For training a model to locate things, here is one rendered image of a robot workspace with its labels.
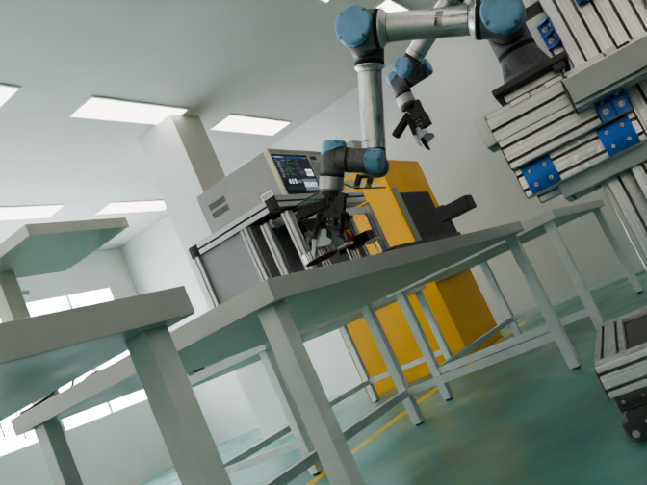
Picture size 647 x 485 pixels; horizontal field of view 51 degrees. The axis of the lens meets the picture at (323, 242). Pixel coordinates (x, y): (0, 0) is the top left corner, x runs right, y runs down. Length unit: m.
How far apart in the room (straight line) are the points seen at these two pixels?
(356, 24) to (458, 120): 5.91
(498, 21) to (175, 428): 1.39
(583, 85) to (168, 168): 5.46
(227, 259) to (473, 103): 5.70
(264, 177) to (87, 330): 1.64
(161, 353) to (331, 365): 7.84
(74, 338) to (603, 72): 1.48
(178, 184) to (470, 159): 3.22
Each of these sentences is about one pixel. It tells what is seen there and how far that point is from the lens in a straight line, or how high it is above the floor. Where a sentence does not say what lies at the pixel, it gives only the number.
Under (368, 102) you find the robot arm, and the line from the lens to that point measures 2.18.
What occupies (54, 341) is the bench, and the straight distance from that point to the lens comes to 0.96.
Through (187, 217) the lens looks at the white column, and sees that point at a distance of 6.84.
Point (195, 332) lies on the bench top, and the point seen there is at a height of 0.72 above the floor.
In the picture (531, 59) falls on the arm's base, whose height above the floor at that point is 1.07.
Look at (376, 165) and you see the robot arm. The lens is 2.02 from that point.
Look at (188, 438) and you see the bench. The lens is 1.09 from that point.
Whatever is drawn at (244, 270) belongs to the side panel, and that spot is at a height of 0.94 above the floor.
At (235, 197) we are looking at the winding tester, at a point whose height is 1.23.
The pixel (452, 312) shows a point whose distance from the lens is 6.18.
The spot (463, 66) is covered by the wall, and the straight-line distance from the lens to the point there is 8.00.
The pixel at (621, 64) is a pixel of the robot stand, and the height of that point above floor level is 0.91.
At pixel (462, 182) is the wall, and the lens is 7.90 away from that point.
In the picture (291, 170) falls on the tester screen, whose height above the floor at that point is 1.23.
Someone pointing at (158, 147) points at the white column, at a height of 3.08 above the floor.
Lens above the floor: 0.55
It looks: 8 degrees up
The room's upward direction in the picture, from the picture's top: 24 degrees counter-clockwise
